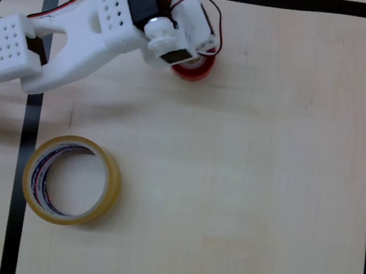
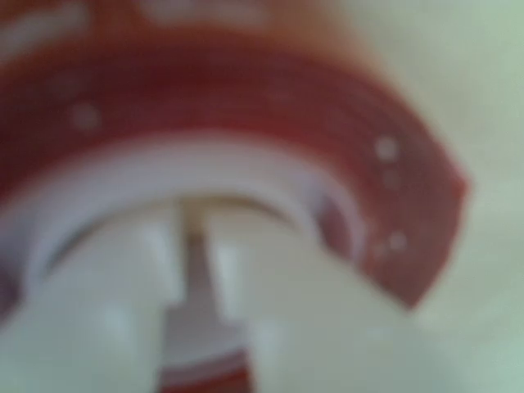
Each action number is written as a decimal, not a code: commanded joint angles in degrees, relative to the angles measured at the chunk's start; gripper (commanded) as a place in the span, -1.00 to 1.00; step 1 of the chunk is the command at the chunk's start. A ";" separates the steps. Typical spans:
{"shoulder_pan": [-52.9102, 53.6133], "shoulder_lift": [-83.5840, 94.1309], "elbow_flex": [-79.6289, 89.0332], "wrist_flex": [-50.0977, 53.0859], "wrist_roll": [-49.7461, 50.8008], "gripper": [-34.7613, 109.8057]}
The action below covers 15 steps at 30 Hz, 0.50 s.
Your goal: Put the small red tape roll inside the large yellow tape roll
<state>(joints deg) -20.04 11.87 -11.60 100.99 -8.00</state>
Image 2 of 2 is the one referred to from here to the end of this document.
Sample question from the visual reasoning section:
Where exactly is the small red tape roll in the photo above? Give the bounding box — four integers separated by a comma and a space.
0, 0, 472, 393

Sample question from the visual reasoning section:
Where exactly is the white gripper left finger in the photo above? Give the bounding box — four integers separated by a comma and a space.
0, 200, 183, 393

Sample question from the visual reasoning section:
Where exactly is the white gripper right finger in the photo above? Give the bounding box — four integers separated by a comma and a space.
208, 220, 451, 393

